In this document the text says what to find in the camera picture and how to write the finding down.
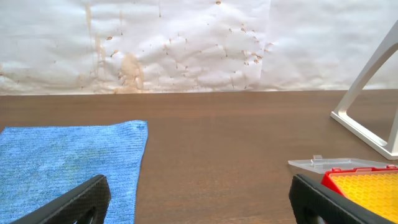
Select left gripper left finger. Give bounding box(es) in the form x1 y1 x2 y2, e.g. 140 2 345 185
11 174 112 224

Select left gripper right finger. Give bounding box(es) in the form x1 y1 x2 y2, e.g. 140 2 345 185
289 174 398 224

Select blue cloth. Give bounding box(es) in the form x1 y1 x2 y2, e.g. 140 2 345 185
0 119 149 224

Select red and yellow tip box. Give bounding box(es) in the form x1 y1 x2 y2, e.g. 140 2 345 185
287 154 398 223

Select white and blue stand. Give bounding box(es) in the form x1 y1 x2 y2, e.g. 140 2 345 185
330 20 398 161

